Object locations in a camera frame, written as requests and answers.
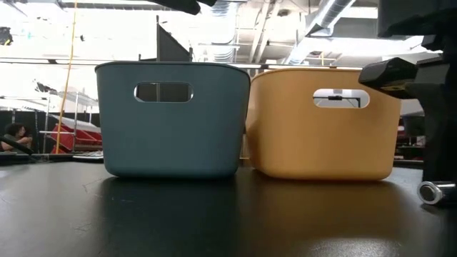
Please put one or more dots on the silver metal cylinder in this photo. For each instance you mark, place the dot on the silver metal cylinder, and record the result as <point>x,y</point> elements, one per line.
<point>433,192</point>

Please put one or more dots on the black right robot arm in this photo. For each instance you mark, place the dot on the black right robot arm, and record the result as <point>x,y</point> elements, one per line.
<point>414,18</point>

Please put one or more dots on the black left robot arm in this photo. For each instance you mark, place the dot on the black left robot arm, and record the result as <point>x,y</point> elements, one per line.
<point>185,5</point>

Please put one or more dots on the yellow plastic bin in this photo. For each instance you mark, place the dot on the yellow plastic bin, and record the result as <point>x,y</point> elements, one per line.
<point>321,142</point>

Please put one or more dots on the blue plastic bin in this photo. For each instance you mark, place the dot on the blue plastic bin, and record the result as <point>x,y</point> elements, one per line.
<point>171,139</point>

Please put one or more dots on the black partition panel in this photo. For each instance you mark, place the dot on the black partition panel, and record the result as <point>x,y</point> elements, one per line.
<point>171,46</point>

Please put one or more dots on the red storage bin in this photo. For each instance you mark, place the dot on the red storage bin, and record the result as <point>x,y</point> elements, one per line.
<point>76,137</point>

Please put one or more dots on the person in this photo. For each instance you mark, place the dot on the person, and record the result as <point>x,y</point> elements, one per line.
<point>16,135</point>

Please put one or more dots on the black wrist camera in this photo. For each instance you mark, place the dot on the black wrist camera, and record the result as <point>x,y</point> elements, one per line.
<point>389,76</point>

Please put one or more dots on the silver ventilation duct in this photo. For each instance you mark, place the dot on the silver ventilation duct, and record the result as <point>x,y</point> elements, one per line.
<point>321,25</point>

